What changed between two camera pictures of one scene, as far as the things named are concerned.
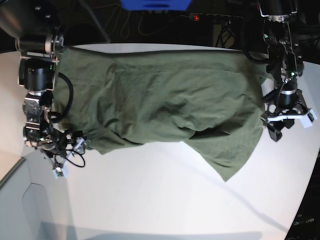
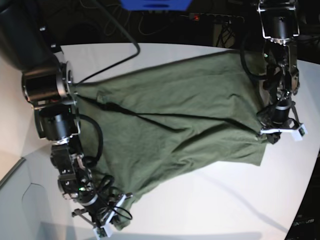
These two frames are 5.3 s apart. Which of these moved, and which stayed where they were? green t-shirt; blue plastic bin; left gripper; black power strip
Moved: green t-shirt; left gripper
Stayed: blue plastic bin; black power strip
